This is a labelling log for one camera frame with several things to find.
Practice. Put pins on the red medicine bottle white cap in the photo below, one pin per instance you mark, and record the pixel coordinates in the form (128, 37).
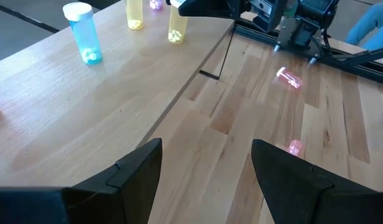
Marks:
(295, 147)
(289, 77)

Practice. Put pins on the black aluminium table frame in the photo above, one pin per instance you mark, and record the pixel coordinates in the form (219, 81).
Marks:
(365, 74)

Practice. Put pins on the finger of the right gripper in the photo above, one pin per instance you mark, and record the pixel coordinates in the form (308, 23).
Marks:
(210, 8)

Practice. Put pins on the pink medicine bottle white cap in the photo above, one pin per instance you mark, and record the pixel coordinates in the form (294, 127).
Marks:
(156, 4)

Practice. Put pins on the yellow medicine bottle white pills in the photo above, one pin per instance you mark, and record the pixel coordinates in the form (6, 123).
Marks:
(134, 15)
(176, 29)

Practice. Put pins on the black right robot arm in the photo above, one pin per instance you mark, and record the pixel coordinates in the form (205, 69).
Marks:
(303, 34)

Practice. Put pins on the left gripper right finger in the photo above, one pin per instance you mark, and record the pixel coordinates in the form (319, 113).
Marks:
(297, 193)

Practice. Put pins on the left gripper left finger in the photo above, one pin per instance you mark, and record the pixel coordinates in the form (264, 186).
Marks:
(126, 193)

